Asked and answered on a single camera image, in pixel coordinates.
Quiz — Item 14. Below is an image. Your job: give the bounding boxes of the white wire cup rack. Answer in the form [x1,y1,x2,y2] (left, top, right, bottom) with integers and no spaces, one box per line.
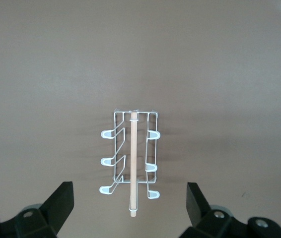
[99,108,161,219]

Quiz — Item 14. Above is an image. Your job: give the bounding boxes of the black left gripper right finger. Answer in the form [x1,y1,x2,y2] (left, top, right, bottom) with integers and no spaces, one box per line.
[177,181,281,238]

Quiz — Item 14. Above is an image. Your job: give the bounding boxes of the brown table cover sheet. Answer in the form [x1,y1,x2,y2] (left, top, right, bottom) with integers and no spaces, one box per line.
[0,0,281,238]

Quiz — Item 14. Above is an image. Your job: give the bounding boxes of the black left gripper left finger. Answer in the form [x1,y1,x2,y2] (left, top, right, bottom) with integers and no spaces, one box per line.
[0,181,75,238]

